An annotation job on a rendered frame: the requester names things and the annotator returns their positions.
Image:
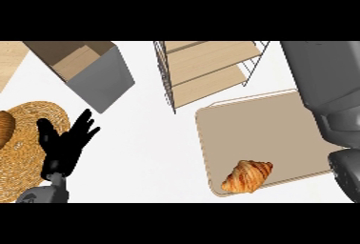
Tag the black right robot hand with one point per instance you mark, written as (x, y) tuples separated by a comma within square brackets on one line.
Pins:
[(347, 173)]

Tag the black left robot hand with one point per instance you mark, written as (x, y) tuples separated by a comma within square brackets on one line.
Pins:
[(65, 146)]

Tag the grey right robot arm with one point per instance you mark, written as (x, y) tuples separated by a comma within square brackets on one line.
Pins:
[(328, 76)]

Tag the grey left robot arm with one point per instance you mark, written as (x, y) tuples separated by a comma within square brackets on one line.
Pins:
[(46, 193)]

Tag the beige tray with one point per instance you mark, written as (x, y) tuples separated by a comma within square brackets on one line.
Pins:
[(263, 133)]

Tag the round wicker placemat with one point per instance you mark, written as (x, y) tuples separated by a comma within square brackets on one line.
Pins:
[(24, 165)]

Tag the brown bread loaf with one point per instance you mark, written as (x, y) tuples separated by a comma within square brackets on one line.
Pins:
[(6, 128)]

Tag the golden croissant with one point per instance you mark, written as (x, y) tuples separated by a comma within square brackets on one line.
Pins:
[(247, 176)]

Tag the open wooden drawer box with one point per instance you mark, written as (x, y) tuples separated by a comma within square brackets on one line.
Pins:
[(64, 52)]

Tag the pale wood panel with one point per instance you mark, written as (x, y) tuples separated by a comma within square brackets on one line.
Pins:
[(11, 58)]

